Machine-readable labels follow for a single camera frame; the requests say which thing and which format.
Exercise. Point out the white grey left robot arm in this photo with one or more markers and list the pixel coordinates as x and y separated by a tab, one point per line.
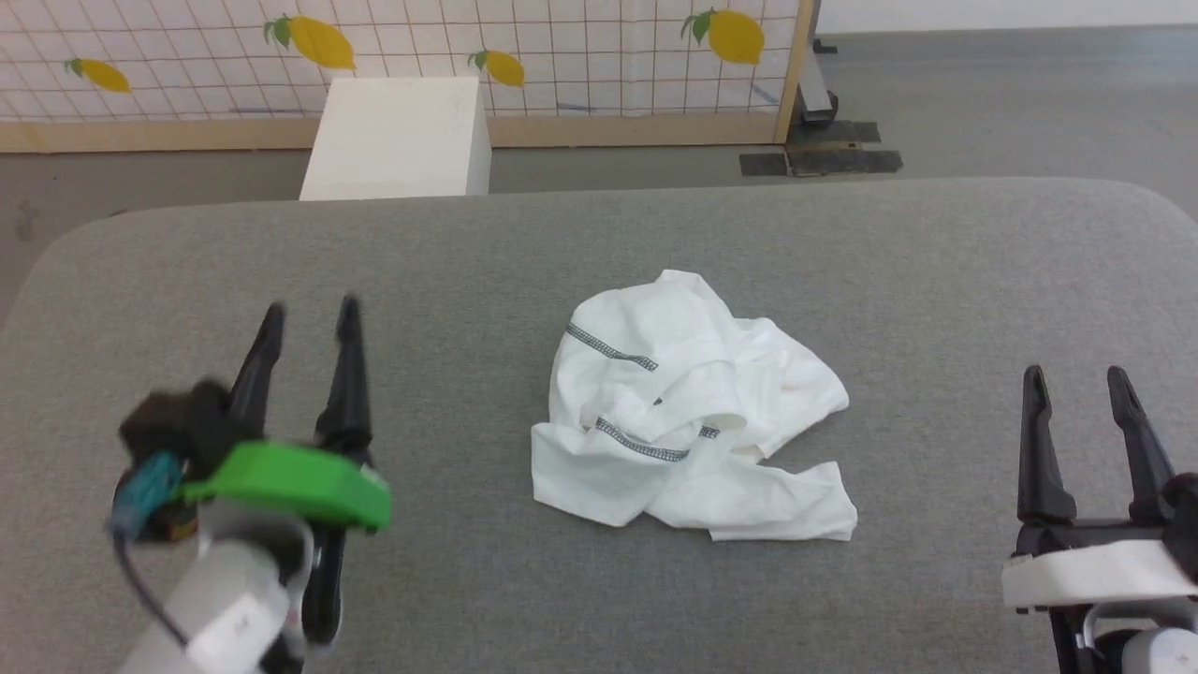
234	599

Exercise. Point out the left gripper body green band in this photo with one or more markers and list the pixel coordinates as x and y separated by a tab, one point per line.
281	482

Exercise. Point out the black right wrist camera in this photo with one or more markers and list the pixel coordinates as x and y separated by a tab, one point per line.
1185	498

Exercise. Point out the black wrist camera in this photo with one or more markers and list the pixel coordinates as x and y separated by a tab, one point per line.
1185	498
173	417

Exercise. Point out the white rectangular box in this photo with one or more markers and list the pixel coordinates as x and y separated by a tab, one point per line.
398	140

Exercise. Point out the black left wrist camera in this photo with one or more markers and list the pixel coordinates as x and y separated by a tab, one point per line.
173	417

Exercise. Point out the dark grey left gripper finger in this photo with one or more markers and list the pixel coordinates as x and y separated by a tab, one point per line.
257	374
348	384

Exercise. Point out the white long-sleeve shirt grey stitching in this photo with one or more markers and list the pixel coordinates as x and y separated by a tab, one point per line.
683	412

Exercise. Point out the grey fabric sofa surface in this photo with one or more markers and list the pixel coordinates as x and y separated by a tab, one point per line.
655	599

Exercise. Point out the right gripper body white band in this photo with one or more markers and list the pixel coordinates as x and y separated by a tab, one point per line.
1095	573

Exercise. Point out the lemon print grid partition screen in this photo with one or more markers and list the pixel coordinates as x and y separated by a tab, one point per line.
562	65

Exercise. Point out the grey metal stand leg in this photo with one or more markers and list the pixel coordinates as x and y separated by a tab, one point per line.
814	89

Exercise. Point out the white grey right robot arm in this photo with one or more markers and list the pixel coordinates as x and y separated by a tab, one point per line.
1142	646

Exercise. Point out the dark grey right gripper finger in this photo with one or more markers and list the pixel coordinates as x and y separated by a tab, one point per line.
1041	449
1144	449

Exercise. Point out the black floor plates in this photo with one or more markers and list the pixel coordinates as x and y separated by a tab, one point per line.
833	154

